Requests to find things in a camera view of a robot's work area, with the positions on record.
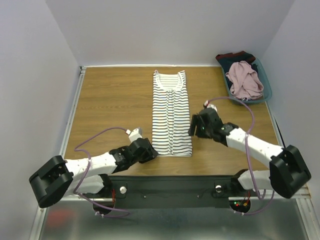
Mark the right aluminium frame rail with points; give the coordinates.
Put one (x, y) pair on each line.
(303, 198)

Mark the pink tank top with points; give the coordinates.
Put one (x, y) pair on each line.
(245, 83)

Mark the dark navy maroon garment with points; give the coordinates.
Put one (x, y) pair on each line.
(226, 60)

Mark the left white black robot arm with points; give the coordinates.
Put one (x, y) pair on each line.
(59, 177)

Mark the left aluminium frame rail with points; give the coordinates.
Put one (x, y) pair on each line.
(41, 213)

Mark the black white striped tank top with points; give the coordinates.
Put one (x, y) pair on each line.
(171, 115)

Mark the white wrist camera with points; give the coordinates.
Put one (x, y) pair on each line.
(134, 134)
(208, 105)

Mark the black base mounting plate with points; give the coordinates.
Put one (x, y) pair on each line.
(161, 192)

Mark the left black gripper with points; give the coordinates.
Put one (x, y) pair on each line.
(150, 153)

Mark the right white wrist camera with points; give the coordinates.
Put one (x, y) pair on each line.
(208, 105)

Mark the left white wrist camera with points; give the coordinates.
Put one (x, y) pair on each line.
(134, 134)

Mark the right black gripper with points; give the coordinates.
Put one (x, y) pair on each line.
(199, 126)

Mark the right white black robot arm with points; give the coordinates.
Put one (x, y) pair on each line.
(287, 171)

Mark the teal plastic basket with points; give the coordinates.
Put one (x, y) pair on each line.
(267, 91)

